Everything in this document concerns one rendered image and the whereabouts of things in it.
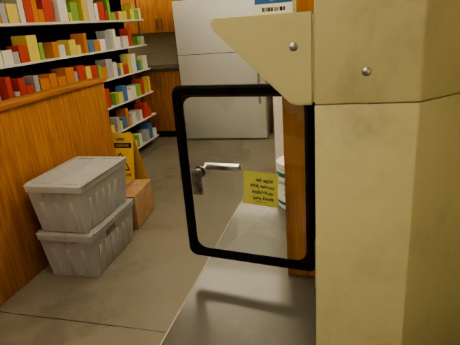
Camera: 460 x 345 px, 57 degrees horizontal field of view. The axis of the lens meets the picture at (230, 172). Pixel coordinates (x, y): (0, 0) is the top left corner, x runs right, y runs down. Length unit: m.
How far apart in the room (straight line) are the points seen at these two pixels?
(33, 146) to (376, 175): 2.74
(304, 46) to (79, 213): 2.39
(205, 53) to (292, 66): 5.17
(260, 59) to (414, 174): 0.22
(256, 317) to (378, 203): 0.46
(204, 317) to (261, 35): 0.61
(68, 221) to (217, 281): 1.92
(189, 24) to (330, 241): 5.25
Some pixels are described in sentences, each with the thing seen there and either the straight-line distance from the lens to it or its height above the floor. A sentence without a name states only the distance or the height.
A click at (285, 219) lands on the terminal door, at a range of 0.90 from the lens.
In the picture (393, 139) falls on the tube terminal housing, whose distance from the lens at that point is 0.50.
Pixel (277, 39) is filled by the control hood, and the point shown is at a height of 1.48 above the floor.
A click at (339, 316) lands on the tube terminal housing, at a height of 1.13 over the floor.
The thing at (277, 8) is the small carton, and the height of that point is 1.52.
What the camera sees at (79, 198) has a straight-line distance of 2.69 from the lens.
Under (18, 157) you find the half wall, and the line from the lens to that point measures 2.98.
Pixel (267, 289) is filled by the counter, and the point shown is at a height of 0.94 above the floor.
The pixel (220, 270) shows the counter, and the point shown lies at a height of 0.94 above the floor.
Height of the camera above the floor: 1.51
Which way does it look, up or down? 20 degrees down
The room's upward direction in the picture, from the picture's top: 5 degrees counter-clockwise
